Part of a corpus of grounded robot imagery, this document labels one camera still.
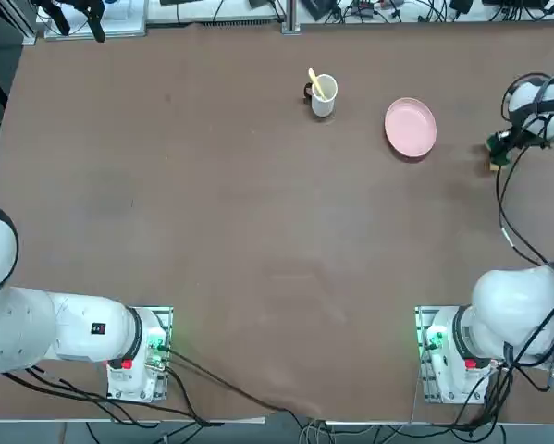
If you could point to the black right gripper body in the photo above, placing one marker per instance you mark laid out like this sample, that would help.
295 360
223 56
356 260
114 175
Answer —
519 134

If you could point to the green and yellow sponge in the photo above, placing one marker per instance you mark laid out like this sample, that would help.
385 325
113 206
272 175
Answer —
502 161

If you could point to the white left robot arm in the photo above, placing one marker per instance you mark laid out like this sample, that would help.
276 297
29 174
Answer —
73 328

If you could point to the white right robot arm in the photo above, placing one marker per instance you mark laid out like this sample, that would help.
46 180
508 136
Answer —
512 300

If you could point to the pink plate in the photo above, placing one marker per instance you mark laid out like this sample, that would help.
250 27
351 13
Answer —
410 126

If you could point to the small black power adapter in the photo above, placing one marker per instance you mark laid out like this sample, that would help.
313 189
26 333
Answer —
461 4

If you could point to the power strip with red switches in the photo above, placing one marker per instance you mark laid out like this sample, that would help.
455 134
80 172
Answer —
373 5

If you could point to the yellow spoon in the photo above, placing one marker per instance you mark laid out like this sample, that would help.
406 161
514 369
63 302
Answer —
317 83

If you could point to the dark grey adapter box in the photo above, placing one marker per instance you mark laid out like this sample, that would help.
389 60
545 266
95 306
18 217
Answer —
320 7

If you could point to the white board tray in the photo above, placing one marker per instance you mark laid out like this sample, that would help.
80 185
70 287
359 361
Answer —
119 20

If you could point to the black stand bar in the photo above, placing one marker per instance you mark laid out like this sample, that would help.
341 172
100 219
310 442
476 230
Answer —
96 25
61 20

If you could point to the aluminium camera post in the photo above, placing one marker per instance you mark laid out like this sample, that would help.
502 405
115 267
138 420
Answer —
291 16

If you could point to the aluminium frame profile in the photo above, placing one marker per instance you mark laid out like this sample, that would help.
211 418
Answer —
29 28

